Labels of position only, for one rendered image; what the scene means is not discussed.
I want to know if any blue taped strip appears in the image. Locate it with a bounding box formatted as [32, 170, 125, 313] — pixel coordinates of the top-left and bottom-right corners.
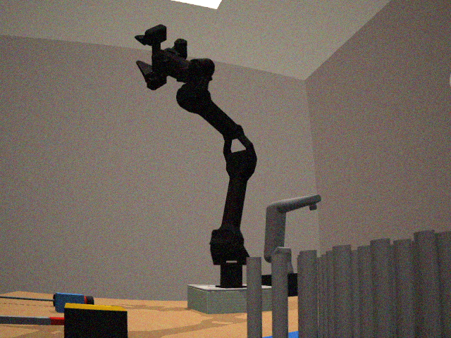
[262, 331, 298, 338]

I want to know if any blue block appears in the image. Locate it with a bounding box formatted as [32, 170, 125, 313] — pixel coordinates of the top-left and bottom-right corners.
[55, 292, 85, 313]

